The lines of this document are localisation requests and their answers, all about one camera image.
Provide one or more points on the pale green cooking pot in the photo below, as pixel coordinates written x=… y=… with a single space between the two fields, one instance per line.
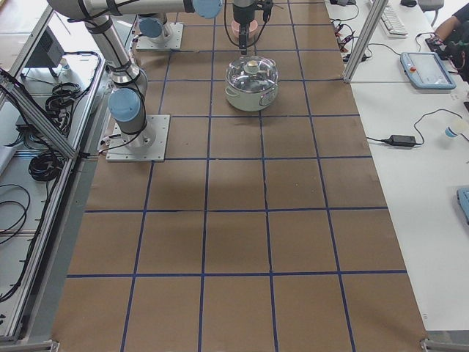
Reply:
x=248 y=101

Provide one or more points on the person forearm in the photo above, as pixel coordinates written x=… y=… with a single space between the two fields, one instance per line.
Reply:
x=447 y=27

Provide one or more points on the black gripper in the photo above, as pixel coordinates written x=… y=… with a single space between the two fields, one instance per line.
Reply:
x=241 y=14

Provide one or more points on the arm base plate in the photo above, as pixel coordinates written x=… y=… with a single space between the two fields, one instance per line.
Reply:
x=149 y=145
x=174 y=44

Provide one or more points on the paper cup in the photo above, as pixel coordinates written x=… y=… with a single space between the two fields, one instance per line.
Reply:
x=456 y=128

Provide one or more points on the aluminium frame post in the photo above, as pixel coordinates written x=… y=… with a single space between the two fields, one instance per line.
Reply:
x=364 y=37

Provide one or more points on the glass pot lid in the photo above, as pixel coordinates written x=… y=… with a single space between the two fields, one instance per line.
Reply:
x=252 y=74

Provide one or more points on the white keyboard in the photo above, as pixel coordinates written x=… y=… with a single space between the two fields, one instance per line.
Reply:
x=392 y=25

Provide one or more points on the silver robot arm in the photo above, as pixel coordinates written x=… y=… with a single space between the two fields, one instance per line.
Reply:
x=155 y=27
x=127 y=101

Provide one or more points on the black power adapter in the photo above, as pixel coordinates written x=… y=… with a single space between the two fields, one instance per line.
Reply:
x=400 y=141

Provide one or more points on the pink bowl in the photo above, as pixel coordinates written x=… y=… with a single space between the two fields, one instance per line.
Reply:
x=235 y=26

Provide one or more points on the blue teach pendant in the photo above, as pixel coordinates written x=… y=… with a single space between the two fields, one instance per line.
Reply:
x=463 y=201
x=426 y=71

